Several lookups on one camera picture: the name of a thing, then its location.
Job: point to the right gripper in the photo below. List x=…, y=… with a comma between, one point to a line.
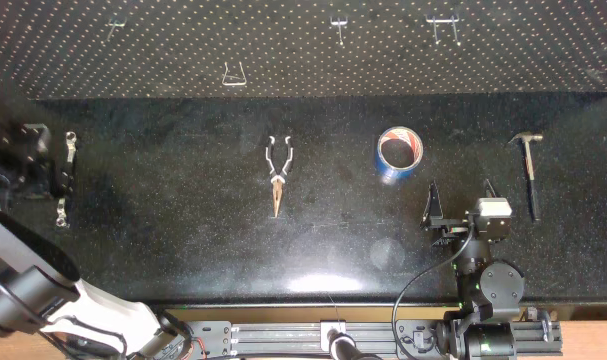
x=450, y=230

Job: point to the black and white pliers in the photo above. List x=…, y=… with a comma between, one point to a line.
x=278, y=192

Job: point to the wrench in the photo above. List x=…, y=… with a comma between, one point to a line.
x=71, y=145

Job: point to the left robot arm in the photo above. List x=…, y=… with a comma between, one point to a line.
x=98, y=305

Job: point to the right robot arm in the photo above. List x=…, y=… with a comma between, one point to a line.
x=500, y=287

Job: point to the black pegboard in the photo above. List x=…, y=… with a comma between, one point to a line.
x=303, y=55

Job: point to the hammer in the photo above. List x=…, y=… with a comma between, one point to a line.
x=530, y=170

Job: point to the roll of blue tape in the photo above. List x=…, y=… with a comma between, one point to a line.
x=383, y=167

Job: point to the metal hook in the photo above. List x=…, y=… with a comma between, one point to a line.
x=339, y=27
x=443, y=20
x=116, y=22
x=234, y=84

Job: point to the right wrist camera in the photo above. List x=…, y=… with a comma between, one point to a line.
x=494, y=207

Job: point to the mounting rail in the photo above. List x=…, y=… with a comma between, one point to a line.
x=283, y=337

